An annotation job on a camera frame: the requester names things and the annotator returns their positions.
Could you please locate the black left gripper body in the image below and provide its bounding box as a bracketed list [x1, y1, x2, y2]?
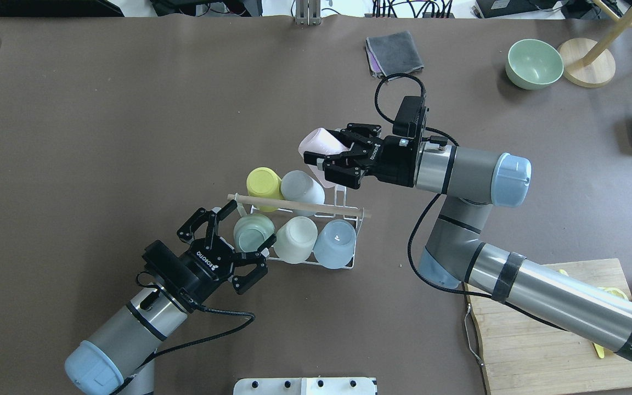
[182, 239, 235, 300]

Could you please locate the aluminium frame post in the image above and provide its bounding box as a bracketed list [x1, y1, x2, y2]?
[294, 0, 323, 26]

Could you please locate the white cup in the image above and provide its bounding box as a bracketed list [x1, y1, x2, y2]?
[273, 217, 318, 263]

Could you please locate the green bowl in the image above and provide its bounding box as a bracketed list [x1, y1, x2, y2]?
[505, 38, 565, 91]

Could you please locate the white wire cup rack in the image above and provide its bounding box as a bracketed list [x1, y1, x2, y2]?
[227, 187, 371, 270]

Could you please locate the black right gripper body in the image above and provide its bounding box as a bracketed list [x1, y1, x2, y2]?
[369, 136, 420, 187]

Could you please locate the lemon slice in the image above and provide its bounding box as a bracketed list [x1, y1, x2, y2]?
[599, 287, 630, 301]

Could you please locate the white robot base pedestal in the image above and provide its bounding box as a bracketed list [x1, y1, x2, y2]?
[233, 377, 379, 394]

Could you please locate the pink cup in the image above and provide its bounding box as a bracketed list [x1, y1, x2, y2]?
[297, 128, 349, 189]

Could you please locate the wooden cutting board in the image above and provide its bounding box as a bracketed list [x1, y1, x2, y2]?
[462, 258, 632, 395]

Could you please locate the yellow plastic knife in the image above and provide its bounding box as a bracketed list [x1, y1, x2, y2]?
[558, 268, 605, 359]

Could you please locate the grey folded cloth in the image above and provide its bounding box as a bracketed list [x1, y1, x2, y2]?
[365, 31, 425, 78]

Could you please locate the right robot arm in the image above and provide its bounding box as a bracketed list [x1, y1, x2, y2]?
[299, 123, 632, 362]

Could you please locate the mint green cup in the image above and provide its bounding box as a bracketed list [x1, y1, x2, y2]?
[234, 213, 274, 252]

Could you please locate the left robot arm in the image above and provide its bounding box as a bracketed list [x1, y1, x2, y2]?
[64, 200, 277, 394]

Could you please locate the yellow cup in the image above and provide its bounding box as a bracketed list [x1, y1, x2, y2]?
[246, 167, 284, 200]

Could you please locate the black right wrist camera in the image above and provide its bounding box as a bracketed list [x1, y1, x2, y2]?
[392, 95, 428, 139]

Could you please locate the grey cup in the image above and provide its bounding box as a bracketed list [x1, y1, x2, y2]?
[280, 170, 325, 205]

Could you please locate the light blue cup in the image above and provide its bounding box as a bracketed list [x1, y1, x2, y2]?
[313, 219, 357, 269]

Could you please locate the wooden stand with round base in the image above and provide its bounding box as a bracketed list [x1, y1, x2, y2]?
[557, 1, 632, 88]

